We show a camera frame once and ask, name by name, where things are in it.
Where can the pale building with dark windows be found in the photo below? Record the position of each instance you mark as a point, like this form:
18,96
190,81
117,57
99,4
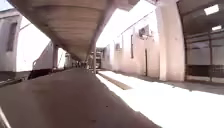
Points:
110,58

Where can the distant building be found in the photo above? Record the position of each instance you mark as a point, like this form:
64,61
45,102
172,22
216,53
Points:
99,60

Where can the long walkway canopy roof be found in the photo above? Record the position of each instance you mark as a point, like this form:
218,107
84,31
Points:
73,30

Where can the grey concrete walkway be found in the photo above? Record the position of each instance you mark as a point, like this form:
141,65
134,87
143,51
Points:
66,106

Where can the raised concrete strip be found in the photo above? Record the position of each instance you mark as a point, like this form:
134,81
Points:
115,81

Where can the white building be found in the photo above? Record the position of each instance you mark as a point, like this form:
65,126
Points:
30,50

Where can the canopy support post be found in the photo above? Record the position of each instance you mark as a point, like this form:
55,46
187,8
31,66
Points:
55,56
95,61

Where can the pale building with wide pillar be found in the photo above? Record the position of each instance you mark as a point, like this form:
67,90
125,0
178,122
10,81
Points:
170,50

